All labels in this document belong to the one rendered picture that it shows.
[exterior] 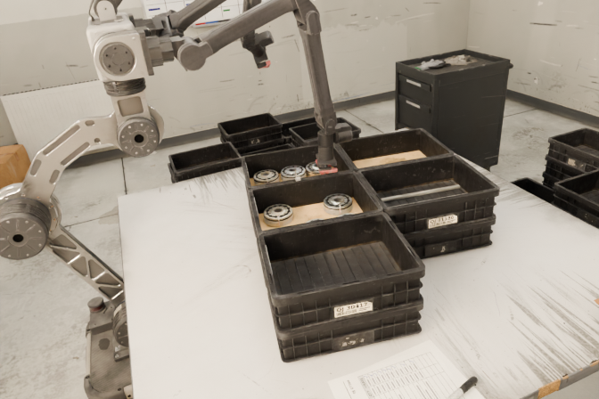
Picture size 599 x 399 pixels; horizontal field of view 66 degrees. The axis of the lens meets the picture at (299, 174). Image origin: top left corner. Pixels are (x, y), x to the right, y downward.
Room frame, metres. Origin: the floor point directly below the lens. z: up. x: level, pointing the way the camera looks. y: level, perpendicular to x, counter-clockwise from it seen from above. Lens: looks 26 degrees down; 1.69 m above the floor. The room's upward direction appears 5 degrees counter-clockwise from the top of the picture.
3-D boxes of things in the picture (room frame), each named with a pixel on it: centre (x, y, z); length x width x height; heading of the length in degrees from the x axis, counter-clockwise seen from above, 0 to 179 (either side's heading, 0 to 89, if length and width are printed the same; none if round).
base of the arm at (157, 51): (1.36, 0.38, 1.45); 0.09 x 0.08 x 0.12; 19
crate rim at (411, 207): (1.39, -0.43, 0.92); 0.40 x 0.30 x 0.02; 99
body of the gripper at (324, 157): (1.57, -0.11, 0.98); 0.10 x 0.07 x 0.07; 4
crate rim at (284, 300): (1.03, -0.08, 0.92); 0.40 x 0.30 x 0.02; 99
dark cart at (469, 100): (3.10, -1.10, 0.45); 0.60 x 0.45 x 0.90; 109
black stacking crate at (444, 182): (1.39, -0.43, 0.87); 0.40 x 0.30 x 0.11; 99
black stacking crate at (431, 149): (1.69, -0.38, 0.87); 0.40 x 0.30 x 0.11; 99
